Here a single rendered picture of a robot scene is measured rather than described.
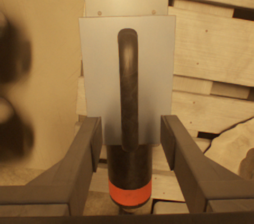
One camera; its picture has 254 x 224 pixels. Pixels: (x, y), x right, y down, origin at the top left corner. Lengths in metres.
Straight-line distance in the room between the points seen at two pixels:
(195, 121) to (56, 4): 0.51
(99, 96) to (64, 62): 0.33
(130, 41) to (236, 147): 0.43
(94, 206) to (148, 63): 0.71
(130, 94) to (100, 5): 0.17
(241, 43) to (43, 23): 0.54
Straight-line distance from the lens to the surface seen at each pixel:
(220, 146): 0.55
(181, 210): 0.79
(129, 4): 0.33
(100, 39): 0.27
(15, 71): 0.67
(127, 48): 0.22
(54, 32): 0.61
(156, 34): 0.27
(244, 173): 0.63
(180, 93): 0.47
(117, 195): 0.43
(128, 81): 0.22
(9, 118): 0.69
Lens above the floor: 0.58
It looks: 73 degrees down
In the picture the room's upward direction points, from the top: 178 degrees clockwise
